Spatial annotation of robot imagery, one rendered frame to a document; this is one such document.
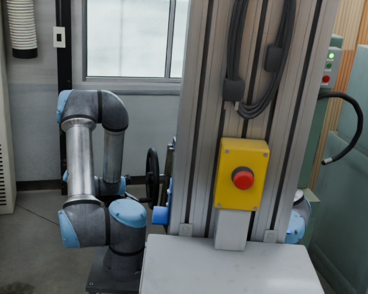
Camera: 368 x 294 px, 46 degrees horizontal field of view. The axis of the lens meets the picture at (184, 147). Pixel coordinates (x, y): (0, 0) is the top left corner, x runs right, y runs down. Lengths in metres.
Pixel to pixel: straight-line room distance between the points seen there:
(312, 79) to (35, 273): 2.22
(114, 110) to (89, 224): 0.41
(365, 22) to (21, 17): 2.47
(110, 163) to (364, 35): 2.54
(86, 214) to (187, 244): 0.49
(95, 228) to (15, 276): 1.48
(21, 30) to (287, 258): 2.33
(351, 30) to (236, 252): 2.92
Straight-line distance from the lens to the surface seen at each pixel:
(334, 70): 1.88
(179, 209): 0.89
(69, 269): 2.75
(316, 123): 2.00
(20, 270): 2.78
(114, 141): 1.58
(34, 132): 3.29
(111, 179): 1.71
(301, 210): 1.49
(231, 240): 0.89
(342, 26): 3.57
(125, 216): 1.30
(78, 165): 1.39
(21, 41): 2.91
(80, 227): 1.31
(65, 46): 3.02
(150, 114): 3.30
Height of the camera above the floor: 1.77
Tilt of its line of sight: 24 degrees down
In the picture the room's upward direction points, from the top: 6 degrees clockwise
